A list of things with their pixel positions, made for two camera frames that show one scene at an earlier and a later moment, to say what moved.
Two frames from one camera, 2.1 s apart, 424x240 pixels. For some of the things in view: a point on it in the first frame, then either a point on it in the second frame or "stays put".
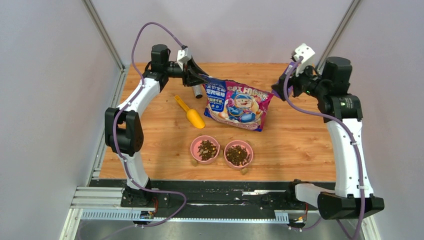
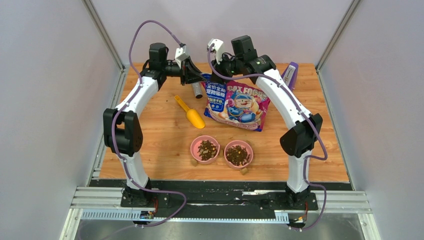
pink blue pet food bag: x=235 y=104 stays put
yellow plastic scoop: x=192 y=114 stays put
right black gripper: x=293 y=80 → x=219 y=67
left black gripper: x=191 y=74 stays put
